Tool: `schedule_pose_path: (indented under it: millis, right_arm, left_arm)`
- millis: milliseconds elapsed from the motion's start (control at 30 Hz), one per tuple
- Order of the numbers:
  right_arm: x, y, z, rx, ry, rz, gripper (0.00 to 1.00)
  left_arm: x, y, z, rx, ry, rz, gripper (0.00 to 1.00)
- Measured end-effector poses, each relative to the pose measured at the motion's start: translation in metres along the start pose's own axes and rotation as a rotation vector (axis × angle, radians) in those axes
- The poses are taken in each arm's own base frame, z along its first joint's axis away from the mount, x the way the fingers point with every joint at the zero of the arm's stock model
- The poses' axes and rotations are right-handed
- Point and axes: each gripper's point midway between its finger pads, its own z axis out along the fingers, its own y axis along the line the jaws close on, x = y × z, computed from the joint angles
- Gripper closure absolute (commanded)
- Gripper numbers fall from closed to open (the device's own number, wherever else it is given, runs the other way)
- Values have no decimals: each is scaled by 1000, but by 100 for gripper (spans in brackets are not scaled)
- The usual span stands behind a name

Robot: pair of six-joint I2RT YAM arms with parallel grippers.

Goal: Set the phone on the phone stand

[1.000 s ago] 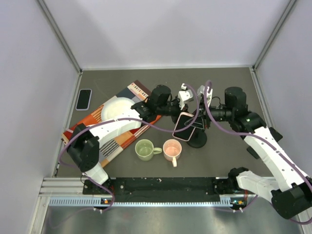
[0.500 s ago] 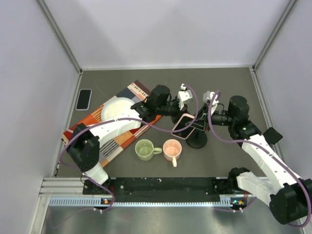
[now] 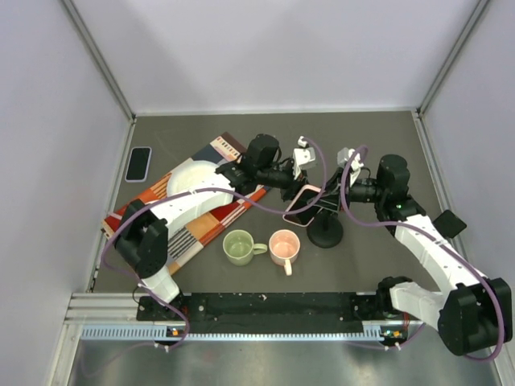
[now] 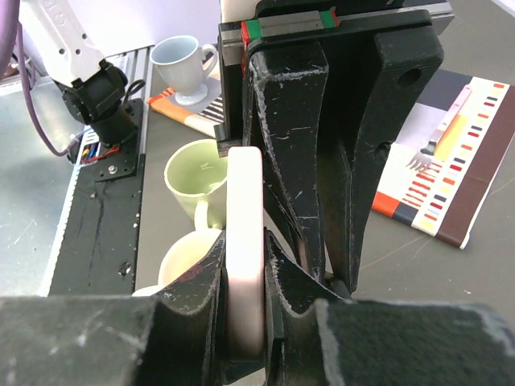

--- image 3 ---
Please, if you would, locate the pink ceramic mug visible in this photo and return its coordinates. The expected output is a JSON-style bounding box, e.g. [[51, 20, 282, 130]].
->
[[268, 229, 300, 277]]

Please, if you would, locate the grey slotted cable duct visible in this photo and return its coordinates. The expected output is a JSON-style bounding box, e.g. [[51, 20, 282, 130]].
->
[[80, 322, 407, 343]]

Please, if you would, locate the white plate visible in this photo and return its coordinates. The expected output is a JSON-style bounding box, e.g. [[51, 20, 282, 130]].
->
[[167, 160, 233, 208]]

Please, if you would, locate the green ceramic mug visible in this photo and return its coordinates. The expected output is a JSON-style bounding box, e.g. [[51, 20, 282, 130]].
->
[[222, 230, 268, 266]]

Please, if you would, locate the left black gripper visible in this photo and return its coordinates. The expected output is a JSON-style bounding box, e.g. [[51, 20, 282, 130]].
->
[[257, 162, 313, 203]]

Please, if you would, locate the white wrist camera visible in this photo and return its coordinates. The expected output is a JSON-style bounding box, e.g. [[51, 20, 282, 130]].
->
[[337, 147, 365, 187], [292, 136, 316, 179]]

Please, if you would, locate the black round-base phone stand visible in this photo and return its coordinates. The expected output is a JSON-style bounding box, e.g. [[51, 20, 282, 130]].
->
[[307, 211, 344, 248]]

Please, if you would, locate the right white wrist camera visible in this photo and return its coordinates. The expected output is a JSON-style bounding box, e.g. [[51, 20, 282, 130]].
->
[[337, 147, 365, 187]]

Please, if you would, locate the pink case smartphone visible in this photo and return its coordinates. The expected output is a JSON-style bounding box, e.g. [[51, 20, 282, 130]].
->
[[282, 184, 322, 228]]

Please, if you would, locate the black folding phone stand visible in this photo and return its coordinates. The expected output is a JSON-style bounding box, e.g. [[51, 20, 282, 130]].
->
[[432, 209, 467, 239]]

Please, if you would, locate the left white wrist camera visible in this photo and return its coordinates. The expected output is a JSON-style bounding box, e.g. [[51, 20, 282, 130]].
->
[[292, 136, 316, 179]]

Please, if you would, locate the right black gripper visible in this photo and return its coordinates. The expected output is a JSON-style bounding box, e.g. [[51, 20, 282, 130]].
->
[[308, 167, 387, 212]]

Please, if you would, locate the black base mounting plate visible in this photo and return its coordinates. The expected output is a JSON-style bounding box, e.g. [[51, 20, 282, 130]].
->
[[136, 291, 407, 335]]

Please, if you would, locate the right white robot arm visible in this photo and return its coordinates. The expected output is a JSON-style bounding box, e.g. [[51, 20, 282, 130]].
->
[[337, 146, 513, 357]]

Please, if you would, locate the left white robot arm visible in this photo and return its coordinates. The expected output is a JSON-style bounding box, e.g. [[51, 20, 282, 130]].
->
[[113, 133, 316, 319]]

